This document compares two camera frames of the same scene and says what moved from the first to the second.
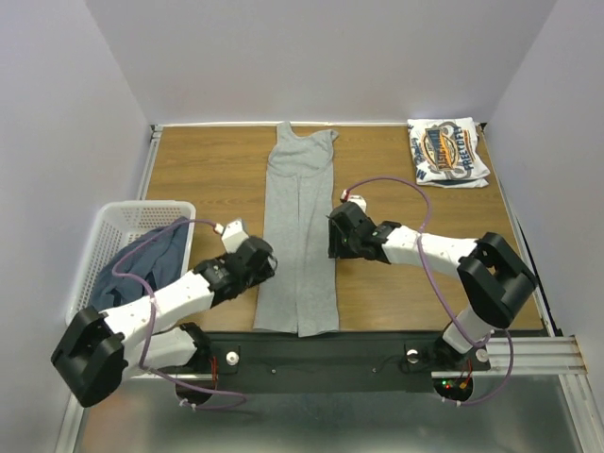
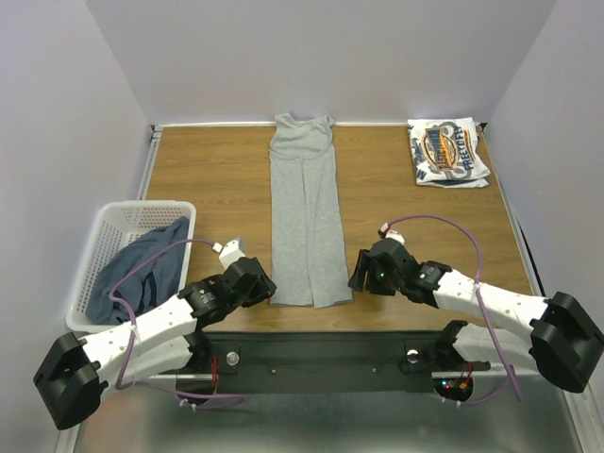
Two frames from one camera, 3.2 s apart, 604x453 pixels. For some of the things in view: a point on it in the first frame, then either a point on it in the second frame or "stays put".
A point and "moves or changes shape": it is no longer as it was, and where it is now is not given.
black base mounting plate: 333,362 stays put
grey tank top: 300,186 moves or changes shape
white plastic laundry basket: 115,222 stays put
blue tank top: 159,262 stays put
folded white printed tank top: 445,152 stays put
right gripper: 340,231 to 360,272
